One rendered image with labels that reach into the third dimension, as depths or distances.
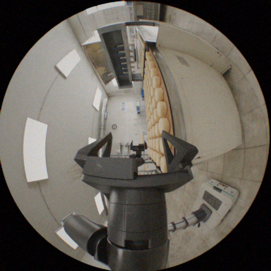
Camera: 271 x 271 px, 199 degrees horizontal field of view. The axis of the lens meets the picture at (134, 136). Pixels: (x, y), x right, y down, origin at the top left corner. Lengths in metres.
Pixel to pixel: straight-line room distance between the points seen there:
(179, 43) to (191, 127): 0.58
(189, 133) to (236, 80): 0.96
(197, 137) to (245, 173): 0.87
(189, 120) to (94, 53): 0.74
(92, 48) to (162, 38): 0.47
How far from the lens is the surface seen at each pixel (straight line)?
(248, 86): 1.07
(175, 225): 0.94
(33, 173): 2.07
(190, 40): 0.71
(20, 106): 2.10
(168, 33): 0.64
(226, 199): 0.95
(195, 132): 0.30
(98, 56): 0.75
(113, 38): 0.71
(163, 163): 0.23
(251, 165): 1.04
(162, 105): 0.24
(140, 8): 3.27
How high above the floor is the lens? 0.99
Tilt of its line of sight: 2 degrees up
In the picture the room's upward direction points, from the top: 92 degrees counter-clockwise
